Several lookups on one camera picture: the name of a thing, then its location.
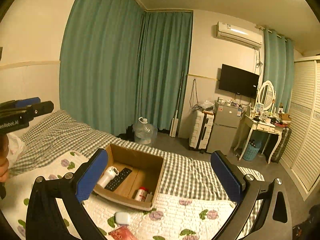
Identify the black remote control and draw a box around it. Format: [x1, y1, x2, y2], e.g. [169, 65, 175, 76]
[104, 167, 132, 192]

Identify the white cylindrical bottle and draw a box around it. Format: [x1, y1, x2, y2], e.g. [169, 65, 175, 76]
[97, 166, 119, 187]

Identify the light blue earbuds case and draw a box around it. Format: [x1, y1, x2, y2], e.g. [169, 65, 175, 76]
[114, 211, 131, 225]

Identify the pink glitter card case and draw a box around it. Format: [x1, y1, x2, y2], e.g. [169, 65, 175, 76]
[107, 226, 137, 240]

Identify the white red-capped pill bottle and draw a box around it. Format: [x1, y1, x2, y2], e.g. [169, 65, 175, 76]
[135, 186, 149, 202]

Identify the white small power adapter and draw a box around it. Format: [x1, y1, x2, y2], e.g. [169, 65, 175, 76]
[145, 192, 153, 203]

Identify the person's left hand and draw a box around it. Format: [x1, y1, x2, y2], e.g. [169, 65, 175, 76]
[0, 134, 9, 183]

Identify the white crumpled cloth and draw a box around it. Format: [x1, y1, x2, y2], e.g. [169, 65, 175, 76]
[7, 133, 26, 168]

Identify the white louvered wardrobe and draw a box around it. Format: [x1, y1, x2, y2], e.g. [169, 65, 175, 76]
[280, 56, 319, 200]

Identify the blue laundry basket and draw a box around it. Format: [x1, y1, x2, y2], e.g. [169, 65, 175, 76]
[242, 140, 261, 161]

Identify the dark suitcase by wardrobe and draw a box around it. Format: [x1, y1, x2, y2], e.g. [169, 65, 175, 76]
[271, 127, 292, 163]

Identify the brown cardboard box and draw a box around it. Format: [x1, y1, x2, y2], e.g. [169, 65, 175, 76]
[93, 144, 164, 211]

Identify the large green curtain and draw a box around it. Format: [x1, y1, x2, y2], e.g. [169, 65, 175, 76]
[60, 0, 193, 135]

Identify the green checked bed sheet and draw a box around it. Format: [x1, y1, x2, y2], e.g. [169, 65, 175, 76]
[8, 109, 266, 238]

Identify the white floral quilted mat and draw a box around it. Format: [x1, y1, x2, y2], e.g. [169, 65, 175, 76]
[1, 151, 236, 239]

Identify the white dressing table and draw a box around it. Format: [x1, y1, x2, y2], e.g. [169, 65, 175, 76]
[233, 114, 284, 164]

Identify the clear large water jug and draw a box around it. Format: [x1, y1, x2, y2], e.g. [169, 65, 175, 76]
[133, 116, 158, 146]

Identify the silver small refrigerator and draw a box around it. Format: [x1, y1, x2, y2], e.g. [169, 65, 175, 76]
[206, 101, 242, 155]

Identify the white hard-shell suitcase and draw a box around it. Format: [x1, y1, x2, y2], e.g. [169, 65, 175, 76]
[189, 110, 214, 151]

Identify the white oval vanity mirror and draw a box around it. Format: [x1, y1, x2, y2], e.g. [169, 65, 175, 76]
[256, 80, 276, 111]

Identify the white flat mop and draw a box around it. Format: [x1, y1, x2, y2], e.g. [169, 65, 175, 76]
[169, 72, 184, 138]

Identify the narrow green window curtain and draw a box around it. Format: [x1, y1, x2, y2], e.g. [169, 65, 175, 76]
[264, 29, 294, 112]

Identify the white air conditioner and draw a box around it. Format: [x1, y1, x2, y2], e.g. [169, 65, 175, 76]
[216, 22, 263, 49]

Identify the black wall television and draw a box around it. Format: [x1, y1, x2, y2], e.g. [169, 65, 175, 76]
[219, 64, 259, 98]

